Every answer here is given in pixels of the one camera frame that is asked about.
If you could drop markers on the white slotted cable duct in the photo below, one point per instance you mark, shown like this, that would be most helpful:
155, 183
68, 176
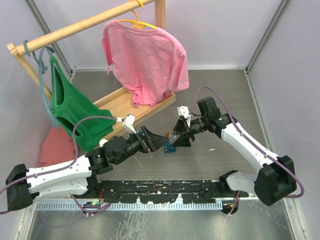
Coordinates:
70, 205

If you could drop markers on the grey-blue plastic hanger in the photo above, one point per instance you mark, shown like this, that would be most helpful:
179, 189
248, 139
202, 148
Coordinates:
42, 68

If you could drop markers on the yellow plastic hanger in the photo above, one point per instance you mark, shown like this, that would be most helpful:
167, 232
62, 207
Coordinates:
136, 23

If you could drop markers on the green tank top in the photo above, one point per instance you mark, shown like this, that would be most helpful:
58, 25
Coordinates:
69, 106

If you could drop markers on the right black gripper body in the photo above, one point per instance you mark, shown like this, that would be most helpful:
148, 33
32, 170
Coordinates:
196, 126

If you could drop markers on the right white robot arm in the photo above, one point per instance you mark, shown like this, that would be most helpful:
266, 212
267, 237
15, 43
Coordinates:
275, 176

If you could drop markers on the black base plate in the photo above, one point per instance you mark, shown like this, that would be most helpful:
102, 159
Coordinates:
157, 191

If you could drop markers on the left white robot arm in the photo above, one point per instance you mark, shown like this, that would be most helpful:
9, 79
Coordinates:
76, 177

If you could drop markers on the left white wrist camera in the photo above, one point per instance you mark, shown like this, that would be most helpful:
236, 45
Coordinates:
128, 124

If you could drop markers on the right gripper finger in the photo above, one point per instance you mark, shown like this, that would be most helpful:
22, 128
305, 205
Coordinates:
181, 128
181, 140

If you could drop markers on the red folded cloth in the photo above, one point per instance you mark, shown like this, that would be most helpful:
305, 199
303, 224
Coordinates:
58, 147

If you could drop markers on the pink t-shirt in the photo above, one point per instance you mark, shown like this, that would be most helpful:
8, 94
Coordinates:
151, 64

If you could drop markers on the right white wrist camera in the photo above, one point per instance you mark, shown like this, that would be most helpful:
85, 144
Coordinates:
183, 114

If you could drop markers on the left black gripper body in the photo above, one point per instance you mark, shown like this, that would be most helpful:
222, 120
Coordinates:
136, 143

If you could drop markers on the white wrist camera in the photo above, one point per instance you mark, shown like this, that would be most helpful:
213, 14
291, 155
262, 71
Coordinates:
128, 124
183, 114

